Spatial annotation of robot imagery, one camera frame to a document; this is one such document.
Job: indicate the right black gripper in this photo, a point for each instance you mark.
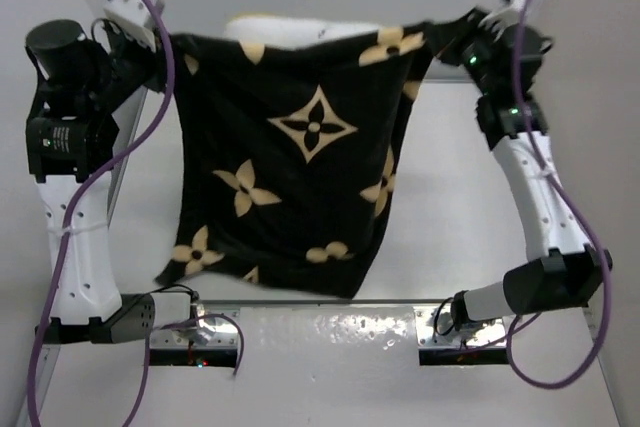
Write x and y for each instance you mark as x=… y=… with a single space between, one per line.
x=449 y=43

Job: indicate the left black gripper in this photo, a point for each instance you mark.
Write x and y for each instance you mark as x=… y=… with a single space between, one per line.
x=157 y=59

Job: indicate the cream foam pillow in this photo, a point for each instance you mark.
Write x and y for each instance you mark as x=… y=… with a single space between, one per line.
x=291 y=33

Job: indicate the black floral pillowcase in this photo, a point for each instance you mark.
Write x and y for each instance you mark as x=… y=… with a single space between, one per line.
x=290 y=155

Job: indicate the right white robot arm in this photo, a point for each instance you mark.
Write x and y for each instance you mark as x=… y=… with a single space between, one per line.
x=562 y=269

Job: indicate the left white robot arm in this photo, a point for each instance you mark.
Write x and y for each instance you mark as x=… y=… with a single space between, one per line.
x=72 y=152

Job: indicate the white front cover board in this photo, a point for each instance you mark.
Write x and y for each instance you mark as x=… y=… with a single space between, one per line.
x=312 y=368

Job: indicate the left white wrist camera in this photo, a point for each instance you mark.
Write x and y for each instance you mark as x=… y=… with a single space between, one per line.
x=134 y=20

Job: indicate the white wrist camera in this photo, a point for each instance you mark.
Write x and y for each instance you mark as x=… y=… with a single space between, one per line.
x=506 y=15
x=134 y=20

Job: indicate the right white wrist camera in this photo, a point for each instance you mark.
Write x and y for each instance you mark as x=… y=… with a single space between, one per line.
x=506 y=15

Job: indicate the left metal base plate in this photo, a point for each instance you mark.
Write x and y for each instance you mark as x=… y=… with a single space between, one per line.
x=210 y=329

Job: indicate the metal base plate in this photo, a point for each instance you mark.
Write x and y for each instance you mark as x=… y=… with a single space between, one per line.
x=434 y=330
x=210 y=329

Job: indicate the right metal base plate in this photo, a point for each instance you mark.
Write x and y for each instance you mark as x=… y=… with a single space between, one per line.
x=434 y=330

